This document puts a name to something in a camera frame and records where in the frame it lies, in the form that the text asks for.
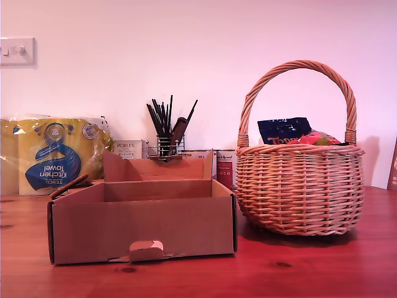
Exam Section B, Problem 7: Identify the metal wire utensil holder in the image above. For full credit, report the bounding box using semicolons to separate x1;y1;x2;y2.
148;133;187;159

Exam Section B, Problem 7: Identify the woven wicker basket with handle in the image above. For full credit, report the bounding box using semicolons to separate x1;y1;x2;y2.
235;60;366;237

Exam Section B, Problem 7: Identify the brown cardboard box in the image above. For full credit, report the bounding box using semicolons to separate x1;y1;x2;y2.
47;148;239;266

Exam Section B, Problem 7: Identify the white light switch plate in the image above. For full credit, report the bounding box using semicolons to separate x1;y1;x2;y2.
0;37;35;66

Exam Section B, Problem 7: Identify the black chopstick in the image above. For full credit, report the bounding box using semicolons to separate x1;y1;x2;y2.
185;99;199;125
151;98;167;137
146;104;164;137
161;99;170;137
168;94;174;137

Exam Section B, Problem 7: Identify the brown utensil handle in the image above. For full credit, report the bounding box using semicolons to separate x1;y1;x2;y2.
169;117;190;156

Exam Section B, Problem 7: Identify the yellow kitchen towel pack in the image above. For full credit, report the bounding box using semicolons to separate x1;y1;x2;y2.
0;114;115;196

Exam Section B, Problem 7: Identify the white Porlex carton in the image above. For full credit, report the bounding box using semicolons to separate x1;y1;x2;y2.
114;139;149;161

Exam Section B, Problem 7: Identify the dark blue Toppers bag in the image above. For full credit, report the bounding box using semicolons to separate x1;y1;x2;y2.
257;117;312;146

